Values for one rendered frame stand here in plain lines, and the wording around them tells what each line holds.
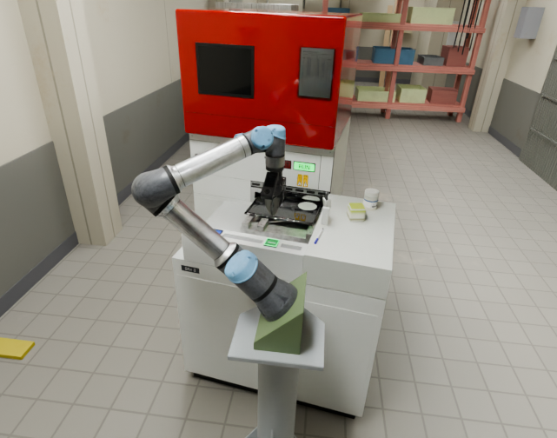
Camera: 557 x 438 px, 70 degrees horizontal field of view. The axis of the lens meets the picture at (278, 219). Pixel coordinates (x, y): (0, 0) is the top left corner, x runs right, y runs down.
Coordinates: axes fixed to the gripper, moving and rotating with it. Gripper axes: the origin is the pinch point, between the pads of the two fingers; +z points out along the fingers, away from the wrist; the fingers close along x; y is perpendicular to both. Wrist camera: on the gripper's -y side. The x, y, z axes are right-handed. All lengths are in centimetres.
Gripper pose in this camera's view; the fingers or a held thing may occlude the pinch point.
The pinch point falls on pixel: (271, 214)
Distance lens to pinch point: 161.8
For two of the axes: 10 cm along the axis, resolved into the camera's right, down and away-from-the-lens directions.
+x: -9.6, -1.6, 2.3
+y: 2.7, -4.5, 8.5
